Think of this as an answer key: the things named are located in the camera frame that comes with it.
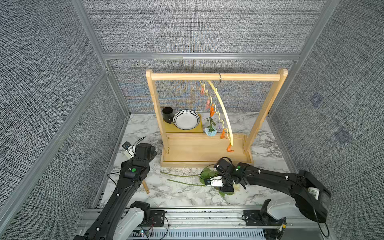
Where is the orange clothespin bottom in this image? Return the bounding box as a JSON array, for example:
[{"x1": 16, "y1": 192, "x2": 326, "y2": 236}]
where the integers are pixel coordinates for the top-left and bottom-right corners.
[{"x1": 227, "y1": 144, "x2": 234, "y2": 153}]

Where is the wooden clothes rack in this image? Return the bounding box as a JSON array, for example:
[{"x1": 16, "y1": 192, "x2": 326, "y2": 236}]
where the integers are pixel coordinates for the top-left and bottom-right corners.
[{"x1": 146, "y1": 69, "x2": 288, "y2": 168}]

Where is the black mug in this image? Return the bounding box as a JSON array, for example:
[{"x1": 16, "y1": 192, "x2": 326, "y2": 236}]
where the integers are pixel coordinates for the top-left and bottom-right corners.
[{"x1": 162, "y1": 107, "x2": 174, "y2": 124}]

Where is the blue flower with stem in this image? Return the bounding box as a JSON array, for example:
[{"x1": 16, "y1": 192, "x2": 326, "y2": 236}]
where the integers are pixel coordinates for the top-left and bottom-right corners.
[{"x1": 205, "y1": 117, "x2": 217, "y2": 137}]

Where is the orange clothespin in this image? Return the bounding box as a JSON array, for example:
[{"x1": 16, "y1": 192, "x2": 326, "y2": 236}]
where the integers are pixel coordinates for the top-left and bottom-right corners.
[
  {"x1": 227, "y1": 144, "x2": 234, "y2": 153},
  {"x1": 220, "y1": 129, "x2": 226, "y2": 139},
  {"x1": 210, "y1": 105, "x2": 215, "y2": 117}
]

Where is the white patterned plate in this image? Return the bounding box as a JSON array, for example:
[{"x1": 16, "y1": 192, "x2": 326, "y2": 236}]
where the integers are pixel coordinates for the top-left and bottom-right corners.
[{"x1": 173, "y1": 110, "x2": 200, "y2": 130}]

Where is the peach rose with stem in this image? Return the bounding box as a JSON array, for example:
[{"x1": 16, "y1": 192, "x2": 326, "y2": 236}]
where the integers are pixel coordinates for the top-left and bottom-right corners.
[{"x1": 160, "y1": 164, "x2": 222, "y2": 180}]

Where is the yellow wavy clothes hanger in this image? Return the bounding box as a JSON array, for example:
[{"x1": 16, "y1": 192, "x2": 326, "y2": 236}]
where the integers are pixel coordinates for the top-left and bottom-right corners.
[{"x1": 199, "y1": 73, "x2": 234, "y2": 146}]

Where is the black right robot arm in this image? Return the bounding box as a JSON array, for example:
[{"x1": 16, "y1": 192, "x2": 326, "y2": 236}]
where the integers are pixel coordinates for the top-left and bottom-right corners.
[{"x1": 213, "y1": 157, "x2": 331, "y2": 223}]

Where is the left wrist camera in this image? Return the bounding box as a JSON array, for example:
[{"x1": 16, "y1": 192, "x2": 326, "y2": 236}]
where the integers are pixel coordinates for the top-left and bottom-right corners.
[{"x1": 122, "y1": 142, "x2": 134, "y2": 158}]

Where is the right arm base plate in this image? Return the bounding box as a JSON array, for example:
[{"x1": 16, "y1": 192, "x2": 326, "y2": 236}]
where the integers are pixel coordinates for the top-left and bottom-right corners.
[{"x1": 242, "y1": 210, "x2": 286, "y2": 226}]

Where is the cream rose with stem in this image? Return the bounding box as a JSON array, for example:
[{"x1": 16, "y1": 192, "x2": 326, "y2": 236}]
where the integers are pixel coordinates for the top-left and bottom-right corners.
[{"x1": 167, "y1": 178, "x2": 240, "y2": 197}]

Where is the yellow tray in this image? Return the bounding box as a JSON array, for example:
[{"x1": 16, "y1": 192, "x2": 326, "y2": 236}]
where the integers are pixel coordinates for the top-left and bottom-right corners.
[{"x1": 163, "y1": 120, "x2": 204, "y2": 134}]

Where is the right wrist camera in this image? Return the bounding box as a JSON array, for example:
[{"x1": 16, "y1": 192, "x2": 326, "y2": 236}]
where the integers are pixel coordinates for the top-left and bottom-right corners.
[{"x1": 204, "y1": 176, "x2": 224, "y2": 187}]

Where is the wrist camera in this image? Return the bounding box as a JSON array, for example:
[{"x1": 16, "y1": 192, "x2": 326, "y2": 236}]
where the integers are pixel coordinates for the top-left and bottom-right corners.
[
  {"x1": 122, "y1": 142, "x2": 134, "y2": 158},
  {"x1": 204, "y1": 176, "x2": 224, "y2": 187}
]

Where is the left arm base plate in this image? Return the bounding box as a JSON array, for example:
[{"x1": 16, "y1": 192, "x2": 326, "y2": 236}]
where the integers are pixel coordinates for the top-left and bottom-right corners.
[{"x1": 141, "y1": 210, "x2": 166, "y2": 227}]

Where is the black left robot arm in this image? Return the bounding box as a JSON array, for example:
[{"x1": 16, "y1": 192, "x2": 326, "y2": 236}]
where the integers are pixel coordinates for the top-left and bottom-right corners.
[{"x1": 74, "y1": 143, "x2": 157, "y2": 240}]

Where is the wooden stick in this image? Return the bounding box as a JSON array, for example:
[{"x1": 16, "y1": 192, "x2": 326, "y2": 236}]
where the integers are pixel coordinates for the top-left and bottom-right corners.
[{"x1": 142, "y1": 180, "x2": 150, "y2": 195}]

